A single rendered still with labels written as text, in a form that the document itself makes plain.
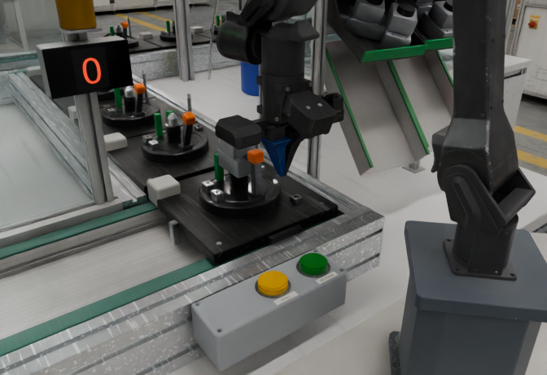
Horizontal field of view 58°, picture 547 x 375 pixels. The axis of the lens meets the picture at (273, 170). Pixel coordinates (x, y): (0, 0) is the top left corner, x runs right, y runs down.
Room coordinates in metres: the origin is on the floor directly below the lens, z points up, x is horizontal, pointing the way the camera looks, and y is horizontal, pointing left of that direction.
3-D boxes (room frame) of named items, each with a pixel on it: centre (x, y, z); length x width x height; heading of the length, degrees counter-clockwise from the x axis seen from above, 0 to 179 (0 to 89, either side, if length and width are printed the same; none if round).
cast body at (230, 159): (0.75, 0.06, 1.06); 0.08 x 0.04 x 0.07; 36
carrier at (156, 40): (2.13, 0.42, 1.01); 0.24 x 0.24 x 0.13; 36
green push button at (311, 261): (0.56, -0.06, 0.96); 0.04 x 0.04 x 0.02
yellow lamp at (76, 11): (0.72, 0.28, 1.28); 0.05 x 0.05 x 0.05
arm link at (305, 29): (0.64, -0.01, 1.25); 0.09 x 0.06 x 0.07; 46
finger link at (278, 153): (0.63, 0.00, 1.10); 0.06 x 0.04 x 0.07; 36
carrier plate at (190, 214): (0.74, 0.06, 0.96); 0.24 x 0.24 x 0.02; 36
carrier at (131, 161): (0.95, 0.21, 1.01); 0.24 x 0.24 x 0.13; 36
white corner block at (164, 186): (0.76, 0.19, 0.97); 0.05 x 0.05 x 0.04; 36
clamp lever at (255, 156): (0.70, 0.03, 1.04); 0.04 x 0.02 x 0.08; 36
